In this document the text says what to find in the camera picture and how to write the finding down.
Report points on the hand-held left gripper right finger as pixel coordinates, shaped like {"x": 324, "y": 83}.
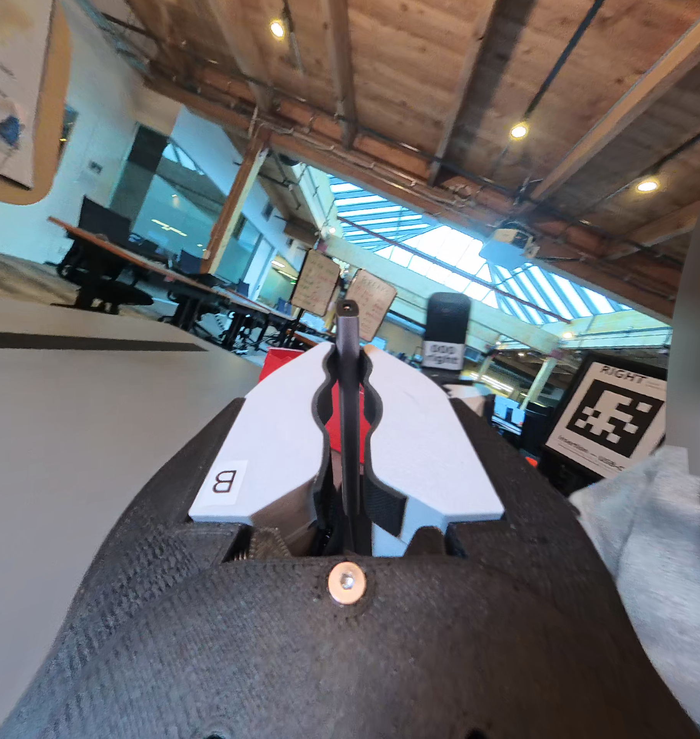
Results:
{"x": 431, "y": 450}

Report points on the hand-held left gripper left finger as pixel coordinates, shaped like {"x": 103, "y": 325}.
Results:
{"x": 269, "y": 439}

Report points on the red plastic bin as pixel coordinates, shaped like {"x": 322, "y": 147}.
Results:
{"x": 272, "y": 363}

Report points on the silver usb hub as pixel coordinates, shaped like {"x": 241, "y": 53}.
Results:
{"x": 347, "y": 346}

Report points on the skylight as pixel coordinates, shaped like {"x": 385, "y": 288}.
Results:
{"x": 442, "y": 248}

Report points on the whiteboard with handwriting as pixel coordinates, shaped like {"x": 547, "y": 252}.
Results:
{"x": 373, "y": 300}
{"x": 315, "y": 283}

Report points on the ceiling mounted unit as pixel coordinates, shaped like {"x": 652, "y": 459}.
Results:
{"x": 509, "y": 242}

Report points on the black framed tag sign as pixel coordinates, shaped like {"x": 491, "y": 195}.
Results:
{"x": 610, "y": 415}

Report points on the wooden office desk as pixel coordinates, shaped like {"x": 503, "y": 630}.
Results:
{"x": 153, "y": 268}

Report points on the black office chair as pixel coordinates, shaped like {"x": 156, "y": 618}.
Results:
{"x": 101, "y": 260}

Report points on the instruction poster board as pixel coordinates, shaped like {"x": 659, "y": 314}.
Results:
{"x": 9, "y": 115}

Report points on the wooden support post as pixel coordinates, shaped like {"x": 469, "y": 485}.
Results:
{"x": 234, "y": 208}

